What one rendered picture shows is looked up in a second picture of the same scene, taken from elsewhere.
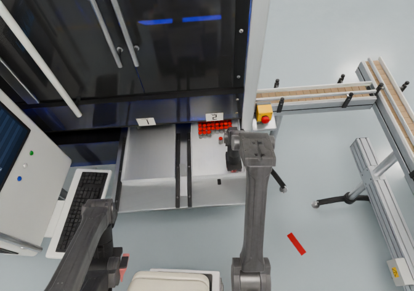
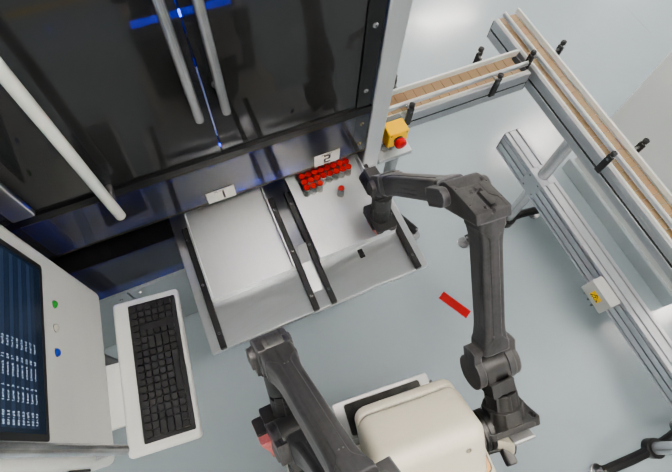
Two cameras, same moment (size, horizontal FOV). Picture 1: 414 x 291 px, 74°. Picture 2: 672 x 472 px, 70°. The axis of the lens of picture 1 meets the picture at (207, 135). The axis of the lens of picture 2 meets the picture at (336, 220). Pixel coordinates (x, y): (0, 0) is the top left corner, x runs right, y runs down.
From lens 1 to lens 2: 0.38 m
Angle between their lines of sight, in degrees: 16
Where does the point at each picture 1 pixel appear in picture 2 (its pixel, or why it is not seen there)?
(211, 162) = (338, 228)
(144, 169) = (239, 271)
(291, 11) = not seen: outside the picture
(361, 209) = (523, 229)
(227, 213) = not seen: hidden behind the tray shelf
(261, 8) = not seen: outside the picture
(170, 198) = (299, 300)
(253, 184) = (488, 245)
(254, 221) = (494, 290)
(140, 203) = (257, 322)
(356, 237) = (526, 268)
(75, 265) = (334, 423)
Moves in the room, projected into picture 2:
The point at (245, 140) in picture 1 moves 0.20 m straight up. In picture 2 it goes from (460, 192) to (498, 126)
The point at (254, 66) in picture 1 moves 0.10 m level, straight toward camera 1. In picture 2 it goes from (389, 70) to (398, 101)
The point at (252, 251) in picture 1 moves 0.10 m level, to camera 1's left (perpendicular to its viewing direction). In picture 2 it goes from (495, 328) to (453, 349)
